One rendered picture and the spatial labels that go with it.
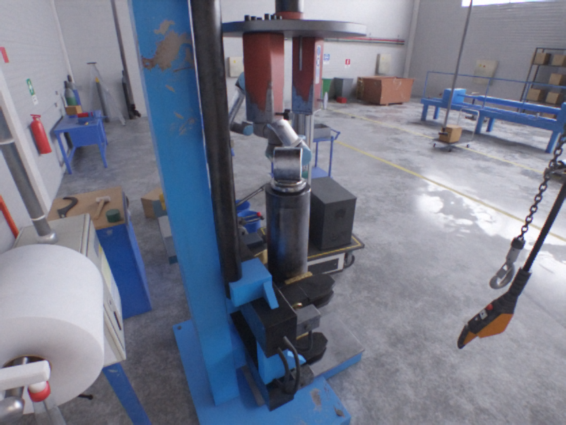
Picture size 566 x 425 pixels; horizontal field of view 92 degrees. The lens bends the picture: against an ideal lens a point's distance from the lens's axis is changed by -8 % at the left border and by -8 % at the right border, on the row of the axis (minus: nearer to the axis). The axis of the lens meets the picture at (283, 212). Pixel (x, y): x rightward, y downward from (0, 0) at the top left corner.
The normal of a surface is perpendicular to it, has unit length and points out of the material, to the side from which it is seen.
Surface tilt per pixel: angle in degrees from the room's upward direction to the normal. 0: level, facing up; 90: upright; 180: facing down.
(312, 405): 0
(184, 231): 90
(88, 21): 90
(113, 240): 90
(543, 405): 0
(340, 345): 0
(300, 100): 90
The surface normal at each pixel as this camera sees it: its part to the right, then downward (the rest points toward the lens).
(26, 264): 0.17, -0.90
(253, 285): 0.47, 0.43
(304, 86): -0.45, 0.43
